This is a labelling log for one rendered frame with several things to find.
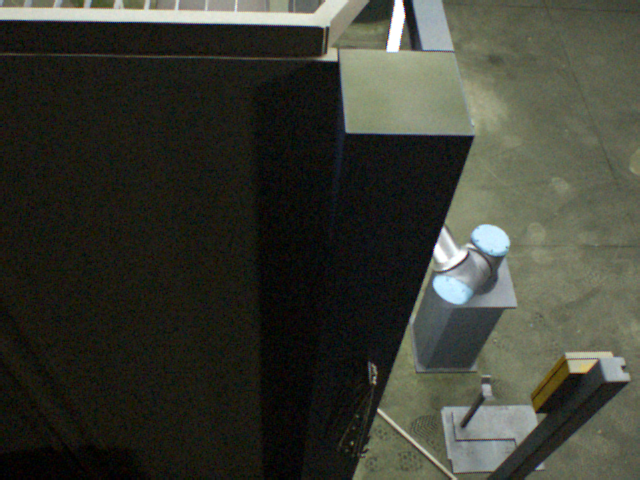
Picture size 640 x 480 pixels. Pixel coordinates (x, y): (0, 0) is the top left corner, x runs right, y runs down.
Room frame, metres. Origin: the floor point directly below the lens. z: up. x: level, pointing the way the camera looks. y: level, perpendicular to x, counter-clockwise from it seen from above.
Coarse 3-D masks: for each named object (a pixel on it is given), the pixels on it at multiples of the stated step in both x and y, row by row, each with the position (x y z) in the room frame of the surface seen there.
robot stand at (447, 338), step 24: (504, 264) 1.63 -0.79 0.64; (432, 288) 1.58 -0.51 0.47; (504, 288) 1.50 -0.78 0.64; (432, 312) 1.49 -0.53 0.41; (456, 312) 1.41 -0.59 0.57; (480, 312) 1.42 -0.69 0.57; (432, 336) 1.42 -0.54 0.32; (456, 336) 1.41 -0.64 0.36; (480, 336) 1.43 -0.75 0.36; (432, 360) 1.40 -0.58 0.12; (456, 360) 1.42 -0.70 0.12
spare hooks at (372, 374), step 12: (360, 360) 0.64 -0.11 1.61; (360, 372) 0.61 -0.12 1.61; (372, 372) 0.61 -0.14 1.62; (360, 384) 0.58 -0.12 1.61; (372, 384) 0.59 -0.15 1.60; (360, 396) 0.62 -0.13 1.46; (348, 408) 0.62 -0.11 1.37; (348, 420) 0.61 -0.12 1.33; (348, 432) 0.61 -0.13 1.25; (348, 444) 0.61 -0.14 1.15; (360, 444) 0.60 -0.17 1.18
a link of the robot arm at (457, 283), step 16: (448, 240) 1.47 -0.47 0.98; (432, 256) 1.44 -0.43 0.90; (448, 256) 1.42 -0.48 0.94; (464, 256) 1.43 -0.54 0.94; (480, 256) 1.47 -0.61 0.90; (448, 272) 1.38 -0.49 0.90; (464, 272) 1.38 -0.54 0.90; (480, 272) 1.41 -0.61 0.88; (448, 288) 1.34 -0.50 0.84; (464, 288) 1.33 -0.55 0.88
